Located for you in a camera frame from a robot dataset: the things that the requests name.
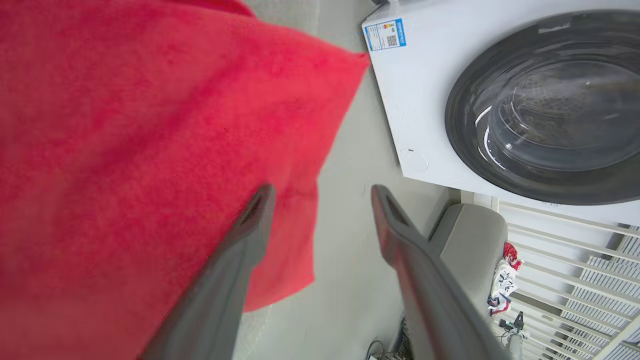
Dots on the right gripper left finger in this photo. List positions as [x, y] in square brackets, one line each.
[220, 300]

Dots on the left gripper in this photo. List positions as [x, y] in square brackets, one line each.
[515, 324]

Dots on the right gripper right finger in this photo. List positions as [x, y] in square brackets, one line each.
[435, 305]

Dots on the red and white basketball jersey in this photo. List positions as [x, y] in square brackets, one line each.
[125, 125]

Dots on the white red blue garment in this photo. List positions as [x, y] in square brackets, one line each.
[504, 285]

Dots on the white slatted laundry basket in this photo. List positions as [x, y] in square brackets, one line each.
[575, 260]

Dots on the white washing machine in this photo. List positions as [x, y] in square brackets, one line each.
[425, 100]

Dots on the dark round washing machine door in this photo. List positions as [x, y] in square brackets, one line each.
[550, 115]

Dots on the blue energy label sticker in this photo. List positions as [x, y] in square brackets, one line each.
[385, 35]

